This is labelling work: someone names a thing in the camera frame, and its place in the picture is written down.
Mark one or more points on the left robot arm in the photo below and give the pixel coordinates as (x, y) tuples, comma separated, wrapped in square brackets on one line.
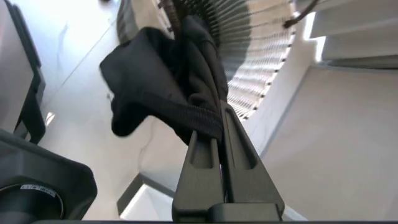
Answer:
[(31, 161)]

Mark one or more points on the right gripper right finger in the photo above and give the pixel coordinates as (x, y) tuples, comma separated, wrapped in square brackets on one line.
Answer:
[(248, 186)]

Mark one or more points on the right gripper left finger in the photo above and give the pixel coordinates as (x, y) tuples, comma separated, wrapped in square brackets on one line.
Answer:
[(199, 186)]

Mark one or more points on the black garment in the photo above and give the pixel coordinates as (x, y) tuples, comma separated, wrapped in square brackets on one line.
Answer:
[(149, 71)]

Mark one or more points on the white laundry basket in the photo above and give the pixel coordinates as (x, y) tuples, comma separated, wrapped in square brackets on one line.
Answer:
[(258, 62)]

